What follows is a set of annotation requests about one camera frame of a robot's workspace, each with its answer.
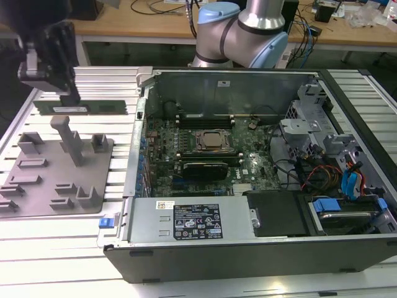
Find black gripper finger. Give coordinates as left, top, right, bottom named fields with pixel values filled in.
left=61, top=57, right=76, bottom=94
left=60, top=76, right=83, bottom=107

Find green RAM stick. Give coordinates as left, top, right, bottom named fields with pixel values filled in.
left=32, top=99, right=127, bottom=116

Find black RAM slot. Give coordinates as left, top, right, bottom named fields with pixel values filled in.
left=176, top=124, right=236, bottom=130
left=176, top=117, right=235, bottom=122
left=176, top=120, right=235, bottom=126
left=176, top=113, right=235, bottom=119
left=177, top=154, right=243, bottom=158
left=177, top=151, right=243, bottom=155
left=177, top=157, right=243, bottom=162
left=177, top=160, right=243, bottom=166

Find large black box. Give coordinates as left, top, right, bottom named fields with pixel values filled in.
left=71, top=0, right=104, bottom=20

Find grey parts rack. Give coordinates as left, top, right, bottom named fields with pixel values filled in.
left=0, top=114, right=116, bottom=218

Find wooden desk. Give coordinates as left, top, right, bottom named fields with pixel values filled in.
left=71, top=0, right=397, bottom=68

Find silver power supply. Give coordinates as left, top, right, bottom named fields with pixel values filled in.
left=119, top=197, right=259, bottom=246

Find silver CPU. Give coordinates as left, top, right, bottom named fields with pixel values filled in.
left=203, top=133, right=224, bottom=147

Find CPU socket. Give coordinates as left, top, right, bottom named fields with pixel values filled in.
left=194, top=129, right=232, bottom=153

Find black graphics card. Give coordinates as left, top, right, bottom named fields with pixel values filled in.
left=182, top=161, right=230, bottom=181

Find metal socket cover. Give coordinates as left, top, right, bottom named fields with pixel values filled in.
left=197, top=130, right=230, bottom=150

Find green motherboard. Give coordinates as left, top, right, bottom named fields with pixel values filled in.
left=141, top=114, right=283, bottom=199

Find silver finned heatsink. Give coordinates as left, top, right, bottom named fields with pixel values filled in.
left=232, top=183, right=254, bottom=196

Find silver drive cage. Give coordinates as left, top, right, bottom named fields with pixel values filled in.
left=279, top=76, right=362, bottom=162

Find black plastic cover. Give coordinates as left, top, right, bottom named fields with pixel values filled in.
left=247, top=191, right=311, bottom=238

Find black and silver PC case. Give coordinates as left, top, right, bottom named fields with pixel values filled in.
left=97, top=66, right=397, bottom=285

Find small black device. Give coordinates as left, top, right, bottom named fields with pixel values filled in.
left=314, top=4, right=336, bottom=22

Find blue disk carrier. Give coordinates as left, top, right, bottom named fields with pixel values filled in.
left=311, top=198, right=388, bottom=232

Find clear plastic bags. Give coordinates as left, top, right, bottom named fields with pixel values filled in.
left=344, top=2, right=391, bottom=29

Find hard disk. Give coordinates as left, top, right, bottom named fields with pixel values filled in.
left=319, top=210, right=375, bottom=234

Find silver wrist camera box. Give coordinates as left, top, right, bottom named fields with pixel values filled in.
left=17, top=45, right=65, bottom=93

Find black cable bundle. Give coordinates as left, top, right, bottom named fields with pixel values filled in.
left=269, top=125, right=314, bottom=191

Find orange and yellow power wires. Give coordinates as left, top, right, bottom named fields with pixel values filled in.
left=302, top=166, right=342, bottom=191

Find blue flat wire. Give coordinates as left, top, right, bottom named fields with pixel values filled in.
left=341, top=161, right=364, bottom=199

